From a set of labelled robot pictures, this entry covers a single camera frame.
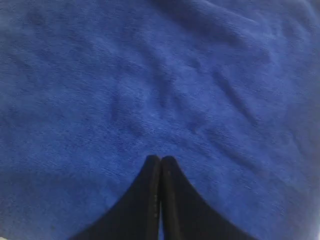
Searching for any blue microfibre towel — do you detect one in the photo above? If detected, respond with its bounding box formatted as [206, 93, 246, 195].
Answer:
[0, 0, 320, 240]

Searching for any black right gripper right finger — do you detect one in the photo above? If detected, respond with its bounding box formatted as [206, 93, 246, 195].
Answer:
[160, 156, 253, 240]

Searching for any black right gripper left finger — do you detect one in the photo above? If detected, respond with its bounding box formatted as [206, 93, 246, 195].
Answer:
[72, 155, 161, 240]

